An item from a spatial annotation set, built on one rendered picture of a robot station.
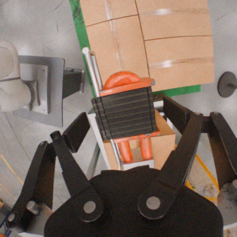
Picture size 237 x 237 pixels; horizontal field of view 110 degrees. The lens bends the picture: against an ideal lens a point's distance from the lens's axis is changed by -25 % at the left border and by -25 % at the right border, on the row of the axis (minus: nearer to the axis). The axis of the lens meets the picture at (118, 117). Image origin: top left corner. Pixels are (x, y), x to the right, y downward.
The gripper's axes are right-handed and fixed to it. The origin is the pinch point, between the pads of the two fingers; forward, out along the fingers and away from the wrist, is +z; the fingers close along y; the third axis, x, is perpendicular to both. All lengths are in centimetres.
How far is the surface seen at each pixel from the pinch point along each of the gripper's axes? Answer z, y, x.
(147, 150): -0.4, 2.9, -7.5
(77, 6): 127, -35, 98
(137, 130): -1.8, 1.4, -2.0
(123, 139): -1.8, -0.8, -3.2
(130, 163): -0.9, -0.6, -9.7
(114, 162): 33, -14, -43
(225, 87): 125, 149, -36
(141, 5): 73, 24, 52
